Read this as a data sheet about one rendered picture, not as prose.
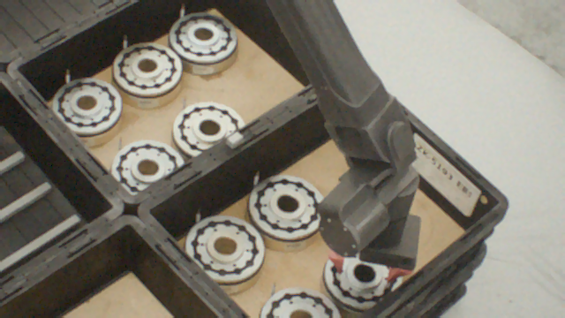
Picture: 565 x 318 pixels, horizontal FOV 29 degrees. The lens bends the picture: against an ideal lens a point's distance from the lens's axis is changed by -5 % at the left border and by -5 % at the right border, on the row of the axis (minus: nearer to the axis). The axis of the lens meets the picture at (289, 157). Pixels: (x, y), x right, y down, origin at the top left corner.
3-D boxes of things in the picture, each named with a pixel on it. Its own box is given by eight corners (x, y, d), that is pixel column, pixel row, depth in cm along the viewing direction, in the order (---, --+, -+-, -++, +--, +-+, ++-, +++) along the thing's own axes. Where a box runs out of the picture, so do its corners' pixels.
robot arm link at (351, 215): (408, 116, 125) (351, 109, 131) (342, 173, 119) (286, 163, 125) (437, 206, 130) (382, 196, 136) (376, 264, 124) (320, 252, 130)
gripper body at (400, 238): (413, 267, 137) (426, 231, 131) (331, 252, 137) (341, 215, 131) (418, 224, 141) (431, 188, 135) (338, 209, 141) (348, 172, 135)
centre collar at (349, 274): (366, 253, 147) (367, 250, 147) (389, 280, 145) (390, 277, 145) (336, 270, 145) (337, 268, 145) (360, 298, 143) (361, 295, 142)
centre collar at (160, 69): (150, 50, 164) (150, 48, 164) (170, 70, 163) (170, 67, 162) (124, 65, 162) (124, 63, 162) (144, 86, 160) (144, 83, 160)
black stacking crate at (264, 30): (212, 6, 179) (218, -46, 170) (342, 120, 168) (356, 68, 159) (8, 122, 159) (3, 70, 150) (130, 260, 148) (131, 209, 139)
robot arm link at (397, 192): (431, 171, 129) (392, 143, 131) (395, 205, 125) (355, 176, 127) (418, 208, 134) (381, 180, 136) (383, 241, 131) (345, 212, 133)
